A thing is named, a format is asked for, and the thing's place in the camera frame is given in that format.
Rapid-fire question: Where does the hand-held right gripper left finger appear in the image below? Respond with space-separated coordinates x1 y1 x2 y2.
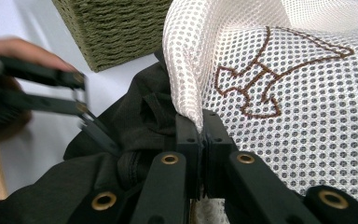
130 113 203 224

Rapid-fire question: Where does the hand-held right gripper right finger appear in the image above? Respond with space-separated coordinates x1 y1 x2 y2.
201 108 322 224

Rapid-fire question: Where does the dark grey garment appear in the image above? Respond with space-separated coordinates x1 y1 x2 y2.
0 50 207 224

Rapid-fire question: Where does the green woven basket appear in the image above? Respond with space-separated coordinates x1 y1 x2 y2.
51 0 173 74

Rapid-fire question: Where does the white mesh laundry bag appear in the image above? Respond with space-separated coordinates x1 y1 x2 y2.
162 0 358 224

